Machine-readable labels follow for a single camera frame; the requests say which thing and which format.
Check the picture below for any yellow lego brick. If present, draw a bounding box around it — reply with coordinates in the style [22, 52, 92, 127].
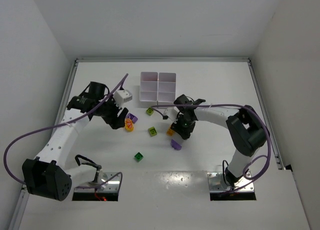
[166, 128, 175, 136]

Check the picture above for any orange printed round lego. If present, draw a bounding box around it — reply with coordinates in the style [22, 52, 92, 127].
[124, 118, 134, 132]

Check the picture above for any purple arch lego with red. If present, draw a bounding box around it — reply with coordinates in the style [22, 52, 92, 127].
[127, 113, 138, 124]

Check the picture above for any lime green square lego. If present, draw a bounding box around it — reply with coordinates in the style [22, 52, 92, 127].
[148, 127, 157, 137]
[146, 107, 154, 116]

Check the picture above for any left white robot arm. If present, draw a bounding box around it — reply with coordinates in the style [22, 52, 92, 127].
[22, 82, 133, 201]

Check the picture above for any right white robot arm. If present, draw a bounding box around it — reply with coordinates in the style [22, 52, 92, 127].
[170, 94, 271, 187]

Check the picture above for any white six-compartment container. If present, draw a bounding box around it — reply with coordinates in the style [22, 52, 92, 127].
[139, 72, 177, 108]

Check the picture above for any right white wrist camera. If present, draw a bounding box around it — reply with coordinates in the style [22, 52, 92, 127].
[162, 107, 179, 123]

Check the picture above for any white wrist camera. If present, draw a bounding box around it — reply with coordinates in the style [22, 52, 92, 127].
[162, 107, 179, 123]
[113, 90, 133, 108]

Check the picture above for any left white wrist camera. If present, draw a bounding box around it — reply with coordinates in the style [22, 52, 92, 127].
[113, 90, 133, 108]

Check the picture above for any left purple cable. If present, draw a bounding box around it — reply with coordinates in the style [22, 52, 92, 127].
[3, 73, 130, 190]

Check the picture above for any purple cable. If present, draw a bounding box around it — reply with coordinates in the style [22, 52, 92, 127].
[149, 103, 272, 197]
[3, 73, 130, 190]

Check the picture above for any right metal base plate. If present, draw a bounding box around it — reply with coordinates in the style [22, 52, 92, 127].
[207, 172, 255, 193]

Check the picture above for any metal base plate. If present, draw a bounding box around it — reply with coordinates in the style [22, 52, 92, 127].
[207, 172, 255, 193]
[74, 172, 123, 194]

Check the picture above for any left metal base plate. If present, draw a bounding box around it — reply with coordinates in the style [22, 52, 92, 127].
[74, 172, 123, 194]

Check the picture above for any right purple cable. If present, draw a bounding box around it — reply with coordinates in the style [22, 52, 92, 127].
[149, 103, 272, 197]

